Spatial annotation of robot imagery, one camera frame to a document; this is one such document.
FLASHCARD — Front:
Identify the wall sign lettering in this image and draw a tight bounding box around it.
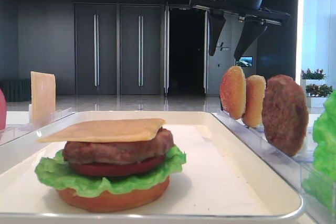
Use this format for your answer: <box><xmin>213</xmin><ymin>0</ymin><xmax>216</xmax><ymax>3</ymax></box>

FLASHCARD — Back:
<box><xmin>216</xmin><ymin>42</ymin><xmax>230</xmax><ymax>51</ymax></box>

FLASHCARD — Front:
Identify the upright yellow cheese slice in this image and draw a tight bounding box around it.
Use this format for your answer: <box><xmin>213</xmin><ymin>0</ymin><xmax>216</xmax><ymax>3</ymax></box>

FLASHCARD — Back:
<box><xmin>30</xmin><ymin>71</ymin><xmax>56</xmax><ymax>121</ymax></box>

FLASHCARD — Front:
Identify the clear acrylic rack left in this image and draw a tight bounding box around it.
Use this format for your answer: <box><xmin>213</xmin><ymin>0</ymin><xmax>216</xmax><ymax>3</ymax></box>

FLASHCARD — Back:
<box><xmin>1</xmin><ymin>108</ymin><xmax>74</xmax><ymax>145</ymax></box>

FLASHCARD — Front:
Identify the red tomato slice in burger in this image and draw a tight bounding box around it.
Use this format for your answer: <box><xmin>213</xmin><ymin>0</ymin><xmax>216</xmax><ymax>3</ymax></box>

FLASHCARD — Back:
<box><xmin>69</xmin><ymin>155</ymin><xmax>166</xmax><ymax>177</ymax></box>

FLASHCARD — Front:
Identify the clear acrylic rack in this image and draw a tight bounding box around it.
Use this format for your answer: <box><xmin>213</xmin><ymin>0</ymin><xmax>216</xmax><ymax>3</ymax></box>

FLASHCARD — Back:
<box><xmin>1</xmin><ymin>108</ymin><xmax>74</xmax><ymax>145</ymax></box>
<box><xmin>213</xmin><ymin>110</ymin><xmax>335</xmax><ymax>223</ymax></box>

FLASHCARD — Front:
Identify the upright brown meat patty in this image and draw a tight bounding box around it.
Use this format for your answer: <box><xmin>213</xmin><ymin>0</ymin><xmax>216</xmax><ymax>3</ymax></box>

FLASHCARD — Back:
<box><xmin>262</xmin><ymin>74</ymin><xmax>309</xmax><ymax>156</ymax></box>

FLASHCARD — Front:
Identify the white rectangular serving tray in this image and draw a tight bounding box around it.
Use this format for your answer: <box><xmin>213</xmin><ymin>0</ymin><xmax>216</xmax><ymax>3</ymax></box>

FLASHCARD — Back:
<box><xmin>1</xmin><ymin>111</ymin><xmax>305</xmax><ymax>223</ymax></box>

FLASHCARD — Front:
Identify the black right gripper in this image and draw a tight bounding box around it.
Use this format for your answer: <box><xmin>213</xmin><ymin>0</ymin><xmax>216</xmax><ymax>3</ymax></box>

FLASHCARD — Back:
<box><xmin>189</xmin><ymin>0</ymin><xmax>290</xmax><ymax>58</ymax></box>

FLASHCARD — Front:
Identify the brown meat patty in burger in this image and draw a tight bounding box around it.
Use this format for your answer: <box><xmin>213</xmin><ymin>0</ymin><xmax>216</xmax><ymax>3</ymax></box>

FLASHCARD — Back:
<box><xmin>62</xmin><ymin>129</ymin><xmax>174</xmax><ymax>165</ymax></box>

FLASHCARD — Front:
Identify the white planter with flowers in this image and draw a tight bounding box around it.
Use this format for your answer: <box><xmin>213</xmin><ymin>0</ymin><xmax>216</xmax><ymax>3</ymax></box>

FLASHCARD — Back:
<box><xmin>300</xmin><ymin>68</ymin><xmax>333</xmax><ymax>108</ymax></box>

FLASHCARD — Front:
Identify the green lettuce leaf in burger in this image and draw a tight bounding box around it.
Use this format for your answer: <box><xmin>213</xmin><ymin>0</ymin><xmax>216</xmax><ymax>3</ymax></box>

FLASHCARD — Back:
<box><xmin>35</xmin><ymin>146</ymin><xmax>186</xmax><ymax>198</ymax></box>

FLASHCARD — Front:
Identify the dark double door left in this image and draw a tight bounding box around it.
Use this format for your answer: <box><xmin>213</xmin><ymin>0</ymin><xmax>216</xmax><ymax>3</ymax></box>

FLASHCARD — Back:
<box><xmin>75</xmin><ymin>4</ymin><xmax>117</xmax><ymax>95</ymax></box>

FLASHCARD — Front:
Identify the dark double door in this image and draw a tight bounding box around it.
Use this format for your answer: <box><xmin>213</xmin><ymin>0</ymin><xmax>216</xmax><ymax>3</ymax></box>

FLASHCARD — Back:
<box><xmin>120</xmin><ymin>6</ymin><xmax>161</xmax><ymax>95</ymax></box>
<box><xmin>75</xmin><ymin>4</ymin><xmax>117</xmax><ymax>95</ymax></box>

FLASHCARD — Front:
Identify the upright bun slice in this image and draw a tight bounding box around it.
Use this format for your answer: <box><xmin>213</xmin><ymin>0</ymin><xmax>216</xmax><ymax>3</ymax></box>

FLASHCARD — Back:
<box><xmin>242</xmin><ymin>75</ymin><xmax>266</xmax><ymax>128</ymax></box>

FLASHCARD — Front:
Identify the small wall screen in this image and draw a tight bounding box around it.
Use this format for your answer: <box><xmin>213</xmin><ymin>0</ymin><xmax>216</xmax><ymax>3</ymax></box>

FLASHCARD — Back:
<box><xmin>236</xmin><ymin>57</ymin><xmax>253</xmax><ymax>67</ymax></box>

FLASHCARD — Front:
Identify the upright red tomato slice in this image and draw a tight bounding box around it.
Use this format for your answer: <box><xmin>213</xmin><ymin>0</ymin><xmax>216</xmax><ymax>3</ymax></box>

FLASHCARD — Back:
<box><xmin>0</xmin><ymin>90</ymin><xmax>7</xmax><ymax>131</ymax></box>

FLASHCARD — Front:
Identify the dark robot arm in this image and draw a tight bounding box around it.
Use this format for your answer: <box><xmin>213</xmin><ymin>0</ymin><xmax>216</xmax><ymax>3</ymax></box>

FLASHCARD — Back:
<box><xmin>189</xmin><ymin>0</ymin><xmax>290</xmax><ymax>61</ymax></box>

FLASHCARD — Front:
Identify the dark double door middle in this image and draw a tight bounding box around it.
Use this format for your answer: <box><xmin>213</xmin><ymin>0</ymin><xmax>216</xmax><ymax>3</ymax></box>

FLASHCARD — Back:
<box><xmin>120</xmin><ymin>6</ymin><xmax>161</xmax><ymax>95</ymax></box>

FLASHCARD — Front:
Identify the upright green lettuce leaf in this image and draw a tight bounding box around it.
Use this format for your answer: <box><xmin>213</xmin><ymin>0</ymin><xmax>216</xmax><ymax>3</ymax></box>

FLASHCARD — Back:
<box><xmin>302</xmin><ymin>93</ymin><xmax>335</xmax><ymax>210</ymax></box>

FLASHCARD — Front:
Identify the clear acrylic rack right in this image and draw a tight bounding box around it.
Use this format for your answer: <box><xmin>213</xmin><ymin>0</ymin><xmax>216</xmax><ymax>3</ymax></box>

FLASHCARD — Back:
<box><xmin>213</xmin><ymin>110</ymin><xmax>335</xmax><ymax>223</ymax></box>

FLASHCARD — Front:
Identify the yellow cheese slice on burger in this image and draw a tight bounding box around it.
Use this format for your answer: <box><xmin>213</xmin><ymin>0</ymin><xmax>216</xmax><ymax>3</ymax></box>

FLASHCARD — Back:
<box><xmin>37</xmin><ymin>119</ymin><xmax>165</xmax><ymax>143</ymax></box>

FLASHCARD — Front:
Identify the upright golden bun top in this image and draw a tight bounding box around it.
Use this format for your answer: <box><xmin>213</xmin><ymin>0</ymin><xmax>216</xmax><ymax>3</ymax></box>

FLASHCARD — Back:
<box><xmin>220</xmin><ymin>66</ymin><xmax>246</xmax><ymax>120</ymax></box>

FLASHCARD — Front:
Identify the bottom burger bun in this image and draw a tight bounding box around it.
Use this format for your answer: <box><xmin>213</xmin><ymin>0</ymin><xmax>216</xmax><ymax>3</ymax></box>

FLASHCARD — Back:
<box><xmin>57</xmin><ymin>177</ymin><xmax>170</xmax><ymax>213</ymax></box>

